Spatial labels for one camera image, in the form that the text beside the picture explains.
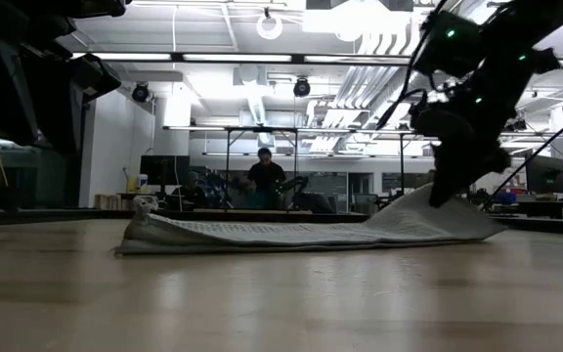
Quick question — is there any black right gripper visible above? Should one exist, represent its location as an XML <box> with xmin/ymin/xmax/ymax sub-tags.
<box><xmin>427</xmin><ymin>110</ymin><xmax>512</xmax><ymax>209</ymax></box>

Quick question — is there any grey waffle microfiber towel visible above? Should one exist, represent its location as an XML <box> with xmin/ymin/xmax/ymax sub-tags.
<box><xmin>113</xmin><ymin>183</ymin><xmax>507</xmax><ymax>256</ymax></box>

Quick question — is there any grey mesh office chair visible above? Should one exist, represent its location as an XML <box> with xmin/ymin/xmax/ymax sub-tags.
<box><xmin>353</xmin><ymin>193</ymin><xmax>381</xmax><ymax>215</ymax></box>

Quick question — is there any black computer monitor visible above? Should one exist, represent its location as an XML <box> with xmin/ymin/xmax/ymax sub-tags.
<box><xmin>139</xmin><ymin>154</ymin><xmax>191</xmax><ymax>187</ymax></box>
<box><xmin>524</xmin><ymin>154</ymin><xmax>563</xmax><ymax>195</ymax></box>

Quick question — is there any black background desk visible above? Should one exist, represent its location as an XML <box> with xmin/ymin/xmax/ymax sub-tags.
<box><xmin>486</xmin><ymin>199</ymin><xmax>563</xmax><ymax>219</ymax></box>

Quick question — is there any person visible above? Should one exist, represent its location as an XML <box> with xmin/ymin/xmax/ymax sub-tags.
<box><xmin>173</xmin><ymin>170</ymin><xmax>209</xmax><ymax>211</ymax></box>
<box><xmin>246</xmin><ymin>147</ymin><xmax>287</xmax><ymax>210</ymax></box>

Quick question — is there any round white ceiling lamp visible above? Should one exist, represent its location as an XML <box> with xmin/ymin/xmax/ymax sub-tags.
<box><xmin>255</xmin><ymin>13</ymin><xmax>283</xmax><ymax>41</ymax></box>

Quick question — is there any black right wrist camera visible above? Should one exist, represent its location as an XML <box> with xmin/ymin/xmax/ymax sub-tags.
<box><xmin>410</xmin><ymin>101</ymin><xmax>438</xmax><ymax>133</ymax></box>

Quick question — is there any long black cable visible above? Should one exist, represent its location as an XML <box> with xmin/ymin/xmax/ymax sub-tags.
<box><xmin>481</xmin><ymin>102</ymin><xmax>563</xmax><ymax>211</ymax></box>

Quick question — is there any black dome ceiling camera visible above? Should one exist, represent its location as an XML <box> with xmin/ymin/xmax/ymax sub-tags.
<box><xmin>132</xmin><ymin>82</ymin><xmax>151</xmax><ymax>104</ymax></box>
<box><xmin>293</xmin><ymin>77</ymin><xmax>312</xmax><ymax>99</ymax></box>

